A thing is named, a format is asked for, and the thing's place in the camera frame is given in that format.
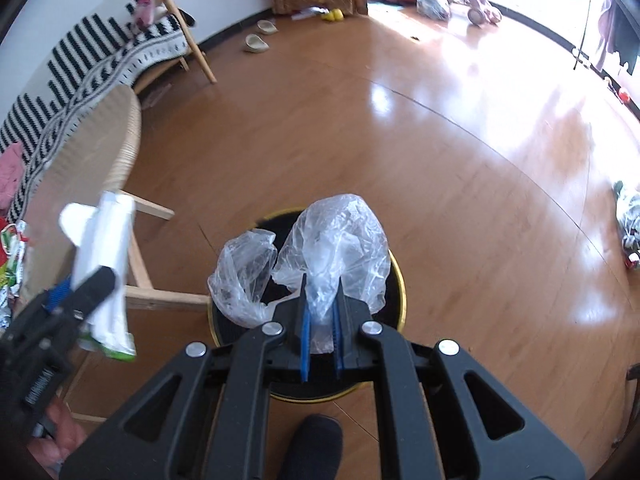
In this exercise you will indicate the pink cartoon pillow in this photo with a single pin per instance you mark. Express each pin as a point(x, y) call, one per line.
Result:
point(147, 5)

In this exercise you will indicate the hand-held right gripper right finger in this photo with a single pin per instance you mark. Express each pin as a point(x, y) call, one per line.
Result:
point(338, 330)

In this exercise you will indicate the wooden sofa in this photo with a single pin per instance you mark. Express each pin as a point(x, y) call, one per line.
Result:
point(192, 45)

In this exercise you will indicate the yellow toy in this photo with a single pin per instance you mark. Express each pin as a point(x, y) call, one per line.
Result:
point(333, 15)

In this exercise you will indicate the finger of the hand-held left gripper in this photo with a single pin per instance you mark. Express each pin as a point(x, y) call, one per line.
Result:
point(95, 287)
point(58, 296)

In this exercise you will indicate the round wooden table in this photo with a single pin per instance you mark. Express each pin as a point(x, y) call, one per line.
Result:
point(85, 155)

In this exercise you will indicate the printed plastic bag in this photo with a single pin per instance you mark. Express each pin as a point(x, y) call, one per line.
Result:
point(629, 220)

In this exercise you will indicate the clear plastic bag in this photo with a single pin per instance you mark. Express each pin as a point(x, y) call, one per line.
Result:
point(335, 240)

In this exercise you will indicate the colourful printed wrapper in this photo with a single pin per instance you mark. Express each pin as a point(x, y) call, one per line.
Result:
point(11, 260)

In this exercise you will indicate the white green packet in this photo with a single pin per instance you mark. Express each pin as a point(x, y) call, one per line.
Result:
point(107, 240)

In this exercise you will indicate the person's foot in black sock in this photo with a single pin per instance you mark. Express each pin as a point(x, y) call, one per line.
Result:
point(312, 447)

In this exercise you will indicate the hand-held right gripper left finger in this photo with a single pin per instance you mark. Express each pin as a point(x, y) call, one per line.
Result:
point(304, 330)

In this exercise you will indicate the person's left hand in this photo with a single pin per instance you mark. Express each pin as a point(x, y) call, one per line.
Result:
point(60, 430)

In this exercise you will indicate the white paper scrap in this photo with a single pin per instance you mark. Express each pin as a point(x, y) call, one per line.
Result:
point(310, 12)

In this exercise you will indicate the crumpled silvery plastic bag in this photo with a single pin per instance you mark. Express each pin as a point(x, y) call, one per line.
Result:
point(433, 2)

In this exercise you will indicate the black trash bin gold rim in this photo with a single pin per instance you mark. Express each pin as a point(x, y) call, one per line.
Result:
point(282, 227)

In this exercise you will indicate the black white striped sofa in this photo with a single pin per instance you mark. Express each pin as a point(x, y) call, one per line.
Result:
point(85, 60)

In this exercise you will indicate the pink clothing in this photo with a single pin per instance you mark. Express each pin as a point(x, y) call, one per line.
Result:
point(10, 175)

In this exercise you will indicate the dark hanging cloth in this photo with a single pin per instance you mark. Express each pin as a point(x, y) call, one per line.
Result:
point(617, 25)

